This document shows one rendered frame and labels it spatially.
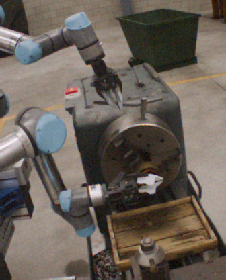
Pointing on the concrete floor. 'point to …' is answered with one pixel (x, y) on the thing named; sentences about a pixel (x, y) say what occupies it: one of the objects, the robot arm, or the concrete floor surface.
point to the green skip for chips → (161, 38)
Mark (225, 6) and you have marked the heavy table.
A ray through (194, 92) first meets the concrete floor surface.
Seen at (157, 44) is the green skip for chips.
